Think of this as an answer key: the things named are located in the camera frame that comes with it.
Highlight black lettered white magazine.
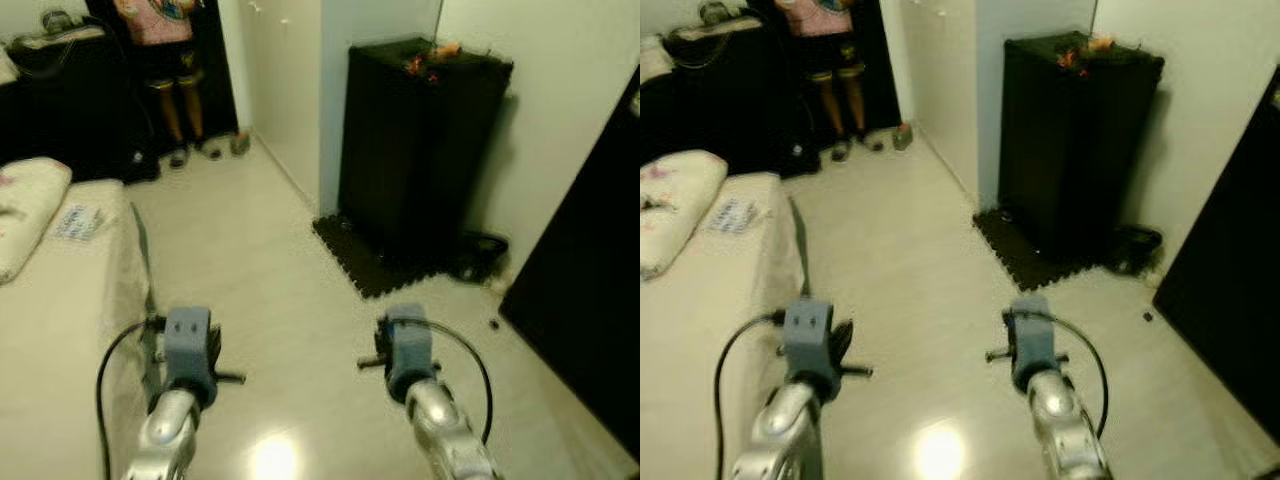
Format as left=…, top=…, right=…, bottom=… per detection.
left=52, top=205, right=109, bottom=243
left=705, top=198, right=767, bottom=237

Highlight cream cartoon print comforter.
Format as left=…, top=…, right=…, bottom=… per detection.
left=640, top=150, right=729, bottom=281
left=0, top=157, right=73, bottom=286

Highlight black foam puzzle mat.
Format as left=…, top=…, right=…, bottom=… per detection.
left=972, top=205, right=1161, bottom=293
left=312, top=213, right=501, bottom=301

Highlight dark green bed base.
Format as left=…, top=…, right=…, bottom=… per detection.
left=128, top=203, right=163, bottom=401
left=787, top=195, right=817, bottom=301

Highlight small black basket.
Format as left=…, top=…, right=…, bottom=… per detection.
left=445, top=232, right=509, bottom=284
left=1105, top=225, right=1163, bottom=277

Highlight beige sheeted bed mattress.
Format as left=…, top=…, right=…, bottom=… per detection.
left=640, top=172, right=807, bottom=480
left=0, top=178, right=153, bottom=480

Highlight tall black cabinet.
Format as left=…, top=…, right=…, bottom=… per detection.
left=998, top=30, right=1166, bottom=263
left=338, top=38, right=514, bottom=266

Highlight person in pink shirt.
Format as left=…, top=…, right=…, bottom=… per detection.
left=775, top=0, right=869, bottom=161
left=112, top=0, right=223, bottom=169

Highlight small orange objects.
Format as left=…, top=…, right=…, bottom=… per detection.
left=405, top=42, right=461, bottom=77
left=1058, top=36, right=1116, bottom=71

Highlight pale flat tray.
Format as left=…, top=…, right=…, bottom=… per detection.
left=5, top=25, right=106, bottom=51
left=665, top=18, right=766, bottom=43

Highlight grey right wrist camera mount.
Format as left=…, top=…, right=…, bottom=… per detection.
left=385, top=305, right=437, bottom=387
left=1010, top=295, right=1060, bottom=382

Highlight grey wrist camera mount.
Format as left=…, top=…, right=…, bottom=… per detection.
left=782, top=298, right=837, bottom=387
left=385, top=305, right=437, bottom=387
left=163, top=306, right=215, bottom=387
left=1010, top=295, right=1060, bottom=382

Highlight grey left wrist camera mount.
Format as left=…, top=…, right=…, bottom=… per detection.
left=782, top=298, right=837, bottom=387
left=163, top=306, right=215, bottom=387

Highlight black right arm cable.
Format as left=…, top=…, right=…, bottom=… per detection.
left=1005, top=310, right=1110, bottom=441
left=378, top=318, right=494, bottom=446

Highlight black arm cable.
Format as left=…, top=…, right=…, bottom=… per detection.
left=1005, top=310, right=1110, bottom=441
left=378, top=318, right=494, bottom=446
left=97, top=318, right=167, bottom=480
left=715, top=312, right=787, bottom=480

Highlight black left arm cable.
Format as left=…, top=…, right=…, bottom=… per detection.
left=715, top=312, right=787, bottom=480
left=97, top=318, right=167, bottom=480

